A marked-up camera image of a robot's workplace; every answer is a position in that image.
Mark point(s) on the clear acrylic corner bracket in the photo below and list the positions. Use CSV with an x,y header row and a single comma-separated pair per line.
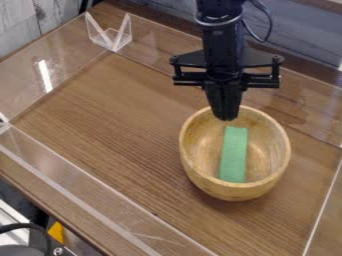
x,y
113,39

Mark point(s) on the clear acrylic tray wall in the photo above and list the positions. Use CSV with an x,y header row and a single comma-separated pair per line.
x,y
118,226

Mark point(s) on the brown wooden bowl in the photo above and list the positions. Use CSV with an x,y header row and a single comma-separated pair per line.
x,y
269,152

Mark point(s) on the green rectangular block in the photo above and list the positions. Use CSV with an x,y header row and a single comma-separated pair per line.
x,y
235,155

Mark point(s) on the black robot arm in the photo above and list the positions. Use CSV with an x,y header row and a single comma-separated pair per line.
x,y
223,12

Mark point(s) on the yellow black device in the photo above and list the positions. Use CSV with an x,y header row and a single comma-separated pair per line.
x,y
57,234

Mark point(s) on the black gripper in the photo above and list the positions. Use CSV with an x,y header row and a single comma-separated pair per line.
x,y
227,60

